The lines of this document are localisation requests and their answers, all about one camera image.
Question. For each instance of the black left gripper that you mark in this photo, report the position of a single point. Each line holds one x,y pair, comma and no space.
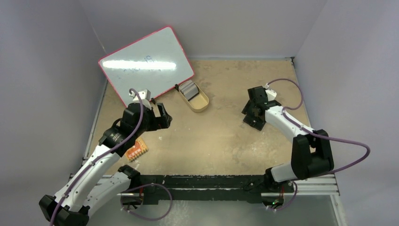
161,122

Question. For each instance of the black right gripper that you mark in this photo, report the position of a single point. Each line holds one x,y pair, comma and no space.
253,113

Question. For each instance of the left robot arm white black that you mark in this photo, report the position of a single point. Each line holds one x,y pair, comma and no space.
81,197

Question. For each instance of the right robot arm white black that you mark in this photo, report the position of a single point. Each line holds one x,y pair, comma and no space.
310,156

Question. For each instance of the beige oval card tray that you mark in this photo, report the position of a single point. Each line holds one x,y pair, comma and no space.
198,103

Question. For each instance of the grey card stack in tray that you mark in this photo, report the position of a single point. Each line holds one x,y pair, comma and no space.
189,89

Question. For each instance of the orange snack packet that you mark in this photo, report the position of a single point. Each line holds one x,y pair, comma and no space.
138,149

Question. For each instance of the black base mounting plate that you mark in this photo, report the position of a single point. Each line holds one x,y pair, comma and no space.
248,188

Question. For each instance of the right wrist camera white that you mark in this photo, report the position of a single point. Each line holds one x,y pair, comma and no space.
271,94

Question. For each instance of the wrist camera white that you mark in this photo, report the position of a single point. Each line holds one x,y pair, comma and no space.
143,95
271,94

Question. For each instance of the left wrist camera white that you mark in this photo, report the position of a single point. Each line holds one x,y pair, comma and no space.
143,95

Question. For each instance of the white board with pink frame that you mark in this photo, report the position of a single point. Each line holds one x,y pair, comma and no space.
156,62

